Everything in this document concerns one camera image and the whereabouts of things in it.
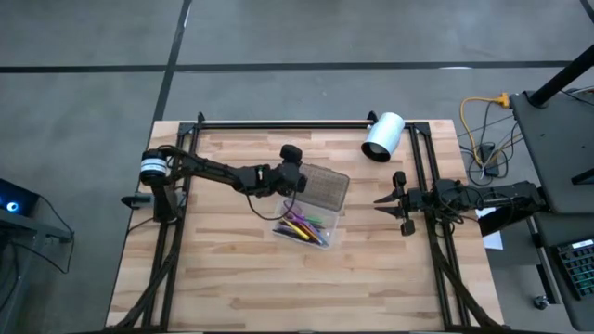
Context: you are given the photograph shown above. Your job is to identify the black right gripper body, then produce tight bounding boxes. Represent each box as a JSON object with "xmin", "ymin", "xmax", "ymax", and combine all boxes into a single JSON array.
[{"xmin": 392, "ymin": 171, "xmax": 436, "ymax": 238}]

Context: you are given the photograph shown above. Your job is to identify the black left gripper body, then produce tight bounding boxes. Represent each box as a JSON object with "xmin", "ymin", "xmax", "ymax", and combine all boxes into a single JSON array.
[{"xmin": 258, "ymin": 144, "xmax": 309, "ymax": 198}]

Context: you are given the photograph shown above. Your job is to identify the clear plastic container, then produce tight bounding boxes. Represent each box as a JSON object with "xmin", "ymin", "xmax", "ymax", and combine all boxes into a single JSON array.
[{"xmin": 271, "ymin": 161, "xmax": 351, "ymax": 251}]

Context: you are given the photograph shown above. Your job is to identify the purple scissors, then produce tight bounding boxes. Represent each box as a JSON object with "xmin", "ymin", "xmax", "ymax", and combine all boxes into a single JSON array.
[{"xmin": 282, "ymin": 201, "xmax": 326, "ymax": 233}]

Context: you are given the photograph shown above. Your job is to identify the yellow highlighter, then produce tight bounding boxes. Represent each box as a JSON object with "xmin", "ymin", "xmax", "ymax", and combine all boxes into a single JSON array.
[{"xmin": 283, "ymin": 217, "xmax": 311, "ymax": 241}]

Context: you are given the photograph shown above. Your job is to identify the black pen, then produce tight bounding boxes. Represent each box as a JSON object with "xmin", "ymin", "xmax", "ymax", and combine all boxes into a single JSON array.
[{"xmin": 277, "ymin": 224, "xmax": 305, "ymax": 240}]

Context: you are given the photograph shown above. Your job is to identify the white cylindrical spot lamp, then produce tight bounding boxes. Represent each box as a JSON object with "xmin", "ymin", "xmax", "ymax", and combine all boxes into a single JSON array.
[{"xmin": 360, "ymin": 111, "xmax": 407, "ymax": 163}]

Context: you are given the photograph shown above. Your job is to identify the black power adapter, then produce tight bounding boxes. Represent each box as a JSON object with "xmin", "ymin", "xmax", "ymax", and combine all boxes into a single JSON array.
[{"xmin": 477, "ymin": 143, "xmax": 501, "ymax": 178}]

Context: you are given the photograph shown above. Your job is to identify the white paper sheet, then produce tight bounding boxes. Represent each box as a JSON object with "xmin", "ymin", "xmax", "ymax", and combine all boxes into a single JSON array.
[{"xmin": 475, "ymin": 206, "xmax": 505, "ymax": 251}]

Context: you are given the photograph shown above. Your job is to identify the black desk beam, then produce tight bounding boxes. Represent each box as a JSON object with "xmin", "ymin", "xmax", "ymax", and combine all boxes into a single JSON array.
[{"xmin": 477, "ymin": 186, "xmax": 553, "ymax": 238}]

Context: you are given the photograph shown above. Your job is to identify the dark grey side desk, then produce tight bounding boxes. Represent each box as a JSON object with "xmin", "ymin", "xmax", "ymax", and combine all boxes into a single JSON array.
[
  {"xmin": 533, "ymin": 211, "xmax": 594, "ymax": 333},
  {"xmin": 509, "ymin": 90, "xmax": 594, "ymax": 214}
]

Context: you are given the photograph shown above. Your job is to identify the backlit keyboard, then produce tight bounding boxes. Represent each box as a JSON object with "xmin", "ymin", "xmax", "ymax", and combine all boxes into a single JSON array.
[{"xmin": 551, "ymin": 238, "xmax": 594, "ymax": 301}]

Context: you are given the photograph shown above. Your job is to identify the black diagonal pole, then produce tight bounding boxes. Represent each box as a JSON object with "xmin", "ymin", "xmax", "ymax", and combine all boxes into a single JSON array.
[{"xmin": 528, "ymin": 44, "xmax": 594, "ymax": 109}]

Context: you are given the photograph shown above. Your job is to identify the grey equipment cart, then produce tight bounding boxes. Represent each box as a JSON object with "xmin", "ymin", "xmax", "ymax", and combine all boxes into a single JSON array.
[{"xmin": 0, "ymin": 207, "xmax": 75, "ymax": 334}]

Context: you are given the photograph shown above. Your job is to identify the computer with blue light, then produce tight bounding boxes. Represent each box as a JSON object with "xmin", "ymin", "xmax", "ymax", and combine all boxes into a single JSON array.
[{"xmin": 0, "ymin": 177, "xmax": 42, "ymax": 218}]

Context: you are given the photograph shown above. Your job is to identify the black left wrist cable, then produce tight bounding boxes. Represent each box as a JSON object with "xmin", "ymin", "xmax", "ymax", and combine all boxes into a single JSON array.
[{"xmin": 244, "ymin": 190, "xmax": 287, "ymax": 222}]

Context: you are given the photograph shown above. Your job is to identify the black floor cable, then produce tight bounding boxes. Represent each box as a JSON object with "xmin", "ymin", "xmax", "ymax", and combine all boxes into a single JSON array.
[{"xmin": 457, "ymin": 99, "xmax": 528, "ymax": 186}]

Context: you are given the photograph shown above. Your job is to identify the yellow extension cable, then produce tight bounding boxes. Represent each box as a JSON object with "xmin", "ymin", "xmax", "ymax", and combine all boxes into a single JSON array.
[{"xmin": 458, "ymin": 92, "xmax": 511, "ymax": 159}]

